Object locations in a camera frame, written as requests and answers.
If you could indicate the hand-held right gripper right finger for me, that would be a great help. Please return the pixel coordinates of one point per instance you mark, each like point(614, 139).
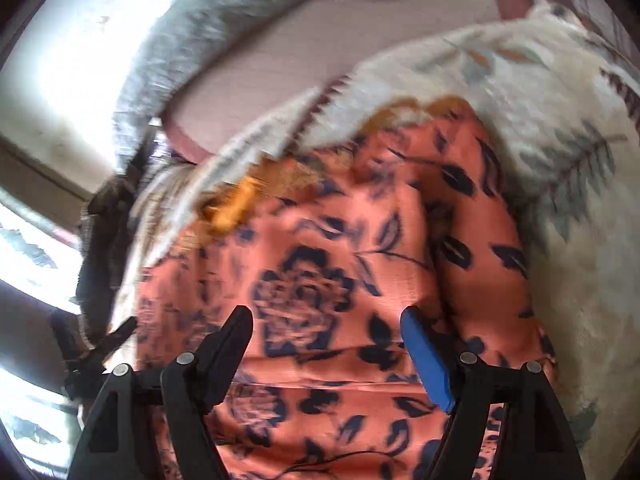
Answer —
point(425, 355)

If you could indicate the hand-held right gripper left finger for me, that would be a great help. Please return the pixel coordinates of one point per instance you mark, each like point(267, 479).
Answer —
point(232, 345)

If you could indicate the pink bed sheet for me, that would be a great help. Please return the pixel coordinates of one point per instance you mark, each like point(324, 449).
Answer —
point(280, 60)

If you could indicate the grey quilted pillow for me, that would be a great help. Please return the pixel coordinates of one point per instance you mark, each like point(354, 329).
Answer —
point(200, 25)

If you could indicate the cream leaf-print fleece blanket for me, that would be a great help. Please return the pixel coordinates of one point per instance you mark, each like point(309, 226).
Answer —
point(550, 110)

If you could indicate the orange floral garment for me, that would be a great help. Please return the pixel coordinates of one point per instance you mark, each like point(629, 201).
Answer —
point(320, 240)

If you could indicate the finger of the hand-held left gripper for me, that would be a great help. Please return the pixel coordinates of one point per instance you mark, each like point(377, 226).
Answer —
point(95, 365)

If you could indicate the dark brown fleece blanket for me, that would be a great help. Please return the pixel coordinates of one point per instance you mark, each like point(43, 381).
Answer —
point(100, 240)

